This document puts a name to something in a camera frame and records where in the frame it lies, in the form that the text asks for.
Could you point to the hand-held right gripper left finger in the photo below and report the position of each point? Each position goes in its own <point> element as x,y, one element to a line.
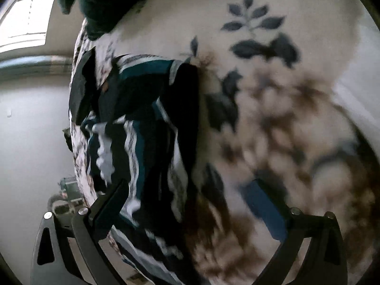
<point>112,203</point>

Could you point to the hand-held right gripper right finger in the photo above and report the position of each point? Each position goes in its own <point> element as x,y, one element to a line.
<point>261,206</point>

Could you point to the striped black teal white garment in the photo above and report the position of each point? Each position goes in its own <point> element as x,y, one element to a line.
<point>148,118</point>

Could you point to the grey box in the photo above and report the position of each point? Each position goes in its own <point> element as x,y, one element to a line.
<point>70,188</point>

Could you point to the floral fleece blanket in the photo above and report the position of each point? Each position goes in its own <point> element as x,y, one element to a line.
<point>297,124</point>

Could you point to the grey green striped curtain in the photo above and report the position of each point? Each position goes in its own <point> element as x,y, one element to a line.
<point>29,65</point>

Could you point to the dark green fluffy blanket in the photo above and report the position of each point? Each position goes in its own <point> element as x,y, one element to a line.
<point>101,12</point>

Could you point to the barred window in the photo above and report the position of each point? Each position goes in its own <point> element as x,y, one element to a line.
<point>26,20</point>

